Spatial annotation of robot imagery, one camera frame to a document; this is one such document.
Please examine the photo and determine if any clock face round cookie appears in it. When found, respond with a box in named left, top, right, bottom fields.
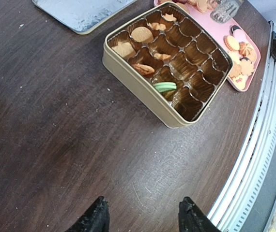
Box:
left=231, top=74, right=246, bottom=90

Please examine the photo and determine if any metal tongs white handle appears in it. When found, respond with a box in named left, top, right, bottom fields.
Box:
left=208, top=0, right=244, bottom=24

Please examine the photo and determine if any pink round cookie lower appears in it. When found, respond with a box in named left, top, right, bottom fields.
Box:
left=233, top=29, right=248, bottom=43

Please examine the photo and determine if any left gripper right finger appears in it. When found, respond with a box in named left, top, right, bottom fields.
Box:
left=178, top=197, right=220, bottom=232

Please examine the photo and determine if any swirl butter cookie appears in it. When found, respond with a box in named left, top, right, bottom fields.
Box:
left=239, top=42, right=257, bottom=62

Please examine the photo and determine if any silver tin lid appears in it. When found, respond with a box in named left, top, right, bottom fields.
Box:
left=33, top=0, right=134, bottom=35

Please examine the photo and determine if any gold cookie tin box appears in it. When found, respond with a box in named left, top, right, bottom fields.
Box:
left=103, top=7, right=228, bottom=128

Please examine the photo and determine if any green round cookie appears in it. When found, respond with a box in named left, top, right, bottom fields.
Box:
left=153, top=82, right=177, bottom=93

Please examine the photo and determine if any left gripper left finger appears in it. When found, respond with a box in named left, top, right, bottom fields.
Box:
left=66, top=196, right=110, bottom=232

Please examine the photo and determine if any plain round tan cookie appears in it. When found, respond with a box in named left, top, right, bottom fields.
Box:
left=131, top=27, right=154, bottom=43

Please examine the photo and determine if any pink plastic tray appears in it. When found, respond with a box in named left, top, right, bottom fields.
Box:
left=148, top=0, right=261, bottom=92

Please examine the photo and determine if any black sandwich cookie right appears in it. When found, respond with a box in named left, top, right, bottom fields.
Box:
left=230, top=25, right=240, bottom=35

